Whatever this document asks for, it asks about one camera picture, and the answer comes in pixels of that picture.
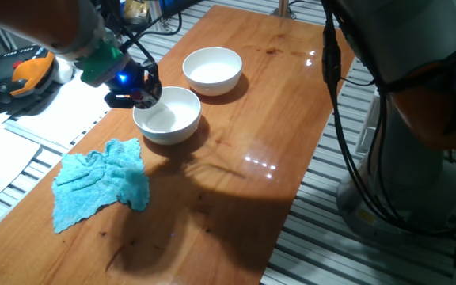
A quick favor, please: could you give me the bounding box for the aluminium frame post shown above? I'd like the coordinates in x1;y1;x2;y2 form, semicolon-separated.
270;0;297;20
148;0;165;31

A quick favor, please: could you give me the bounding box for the orange black teach pendant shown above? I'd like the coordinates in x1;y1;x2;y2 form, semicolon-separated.
0;44;57;106

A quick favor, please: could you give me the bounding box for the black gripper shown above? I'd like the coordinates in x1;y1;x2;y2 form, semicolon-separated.
104;59;162;110

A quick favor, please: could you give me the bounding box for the white ceramic bowl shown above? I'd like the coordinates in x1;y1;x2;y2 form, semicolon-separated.
181;46;244;97
132;85;203;146

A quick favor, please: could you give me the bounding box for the gold foil bag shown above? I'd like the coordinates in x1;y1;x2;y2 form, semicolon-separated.
123;0;151;25

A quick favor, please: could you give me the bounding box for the printed paper sheet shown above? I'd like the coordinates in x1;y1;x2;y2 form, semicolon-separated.
0;113;42;218

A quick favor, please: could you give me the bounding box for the white paper sheet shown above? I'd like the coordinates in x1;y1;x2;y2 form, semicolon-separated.
15;73;112;149

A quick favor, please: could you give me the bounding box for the brown wooden board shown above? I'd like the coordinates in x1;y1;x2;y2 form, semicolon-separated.
0;4;358;285

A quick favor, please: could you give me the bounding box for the teal terry cloth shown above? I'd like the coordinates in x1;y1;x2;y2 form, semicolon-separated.
51;137;151;234

